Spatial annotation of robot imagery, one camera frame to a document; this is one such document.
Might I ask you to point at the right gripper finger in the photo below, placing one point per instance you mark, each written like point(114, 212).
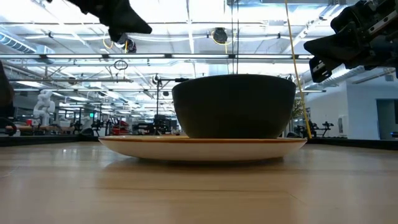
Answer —
point(339, 43)

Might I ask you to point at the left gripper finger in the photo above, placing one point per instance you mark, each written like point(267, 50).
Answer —
point(124, 14)
point(124, 31)

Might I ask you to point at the dark round bowl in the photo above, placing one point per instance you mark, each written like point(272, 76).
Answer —
point(233, 105)

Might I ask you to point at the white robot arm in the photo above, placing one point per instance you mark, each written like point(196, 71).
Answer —
point(43, 105)

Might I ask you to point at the black boom stand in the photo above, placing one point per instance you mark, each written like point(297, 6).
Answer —
point(158, 99)

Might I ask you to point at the grey door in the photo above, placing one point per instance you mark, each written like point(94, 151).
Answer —
point(387, 119)

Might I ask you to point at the potted plant with white flowers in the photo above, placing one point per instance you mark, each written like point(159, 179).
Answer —
point(298, 109)

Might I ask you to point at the yellow round plate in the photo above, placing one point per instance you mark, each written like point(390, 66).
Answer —
point(202, 149)

